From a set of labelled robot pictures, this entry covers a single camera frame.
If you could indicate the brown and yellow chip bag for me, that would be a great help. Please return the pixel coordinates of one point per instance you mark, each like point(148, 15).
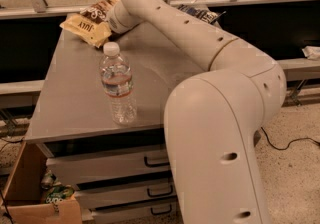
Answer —
point(91, 24)

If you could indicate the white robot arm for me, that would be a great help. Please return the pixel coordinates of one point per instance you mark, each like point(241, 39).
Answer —
point(210, 119)

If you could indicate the clear plastic water bottle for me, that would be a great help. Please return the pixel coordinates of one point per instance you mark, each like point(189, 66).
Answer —
point(117, 81)

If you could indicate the blue chip bag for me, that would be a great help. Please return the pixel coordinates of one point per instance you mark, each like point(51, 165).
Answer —
point(201, 14)

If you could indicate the grey drawer cabinet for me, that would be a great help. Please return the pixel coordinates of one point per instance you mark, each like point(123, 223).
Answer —
point(73, 114)

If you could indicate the bottom grey drawer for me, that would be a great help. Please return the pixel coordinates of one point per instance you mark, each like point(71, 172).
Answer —
point(148, 209)

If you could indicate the grey drawer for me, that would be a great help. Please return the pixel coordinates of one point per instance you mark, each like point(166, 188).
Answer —
point(148, 209)
point(107, 165)
point(127, 193)

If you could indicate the top grey drawer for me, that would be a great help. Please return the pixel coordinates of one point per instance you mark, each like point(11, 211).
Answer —
point(107, 165)

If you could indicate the middle grey drawer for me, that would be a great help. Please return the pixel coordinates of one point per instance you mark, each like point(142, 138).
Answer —
point(127, 193)

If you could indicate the green snack package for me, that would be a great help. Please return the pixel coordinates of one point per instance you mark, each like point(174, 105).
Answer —
point(58, 193)

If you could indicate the cardboard box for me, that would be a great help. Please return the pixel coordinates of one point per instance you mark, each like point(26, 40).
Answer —
point(23, 195)

